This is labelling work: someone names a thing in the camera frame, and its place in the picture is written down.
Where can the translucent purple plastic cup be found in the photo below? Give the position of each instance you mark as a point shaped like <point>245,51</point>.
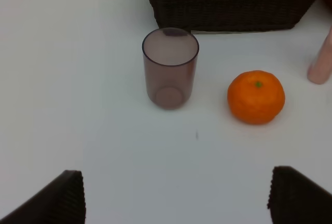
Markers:
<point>170,56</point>

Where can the pink bottle white cap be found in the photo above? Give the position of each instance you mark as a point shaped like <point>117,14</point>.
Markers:
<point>320,70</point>

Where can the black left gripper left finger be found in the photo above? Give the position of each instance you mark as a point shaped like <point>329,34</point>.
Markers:
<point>61,201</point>

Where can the orange mandarin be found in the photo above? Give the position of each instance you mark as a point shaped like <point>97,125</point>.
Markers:
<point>255,97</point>

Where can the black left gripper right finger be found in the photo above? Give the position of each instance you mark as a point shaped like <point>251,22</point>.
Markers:
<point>294,198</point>

